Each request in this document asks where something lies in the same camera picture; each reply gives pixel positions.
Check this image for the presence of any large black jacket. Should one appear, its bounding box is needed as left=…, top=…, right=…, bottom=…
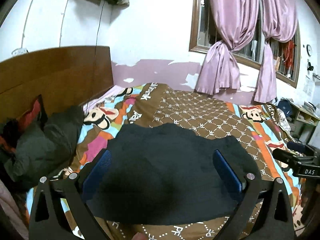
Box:
left=87, top=124, right=260, bottom=225

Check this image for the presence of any dark grey clothes pile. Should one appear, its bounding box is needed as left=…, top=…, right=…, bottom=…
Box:
left=4, top=106, right=84, bottom=193

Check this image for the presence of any wooden side shelf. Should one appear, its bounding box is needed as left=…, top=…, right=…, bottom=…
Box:
left=287, top=101, right=319, bottom=144

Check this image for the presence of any dark blue cap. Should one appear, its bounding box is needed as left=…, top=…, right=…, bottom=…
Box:
left=277, top=99, right=292, bottom=117

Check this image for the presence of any red black pillow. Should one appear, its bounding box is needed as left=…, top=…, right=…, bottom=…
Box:
left=1, top=95, right=48, bottom=153

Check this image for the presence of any red garment at window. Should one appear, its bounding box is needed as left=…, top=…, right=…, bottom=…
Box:
left=283, top=40, right=295, bottom=70

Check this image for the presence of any brown wooden headboard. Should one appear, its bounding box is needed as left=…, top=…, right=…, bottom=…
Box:
left=0, top=46, right=113, bottom=122

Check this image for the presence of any right purple tied curtain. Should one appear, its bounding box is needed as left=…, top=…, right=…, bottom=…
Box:
left=253, top=0, right=299, bottom=104

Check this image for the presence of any purple tied curtain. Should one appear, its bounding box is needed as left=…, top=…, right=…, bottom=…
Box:
left=195, top=0, right=259, bottom=95
left=253, top=0, right=299, bottom=104

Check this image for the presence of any left purple tied curtain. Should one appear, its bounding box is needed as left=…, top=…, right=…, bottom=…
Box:
left=195, top=0, right=259, bottom=95

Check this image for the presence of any round wall clock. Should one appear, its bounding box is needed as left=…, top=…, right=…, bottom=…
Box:
left=306, top=44, right=312, bottom=57

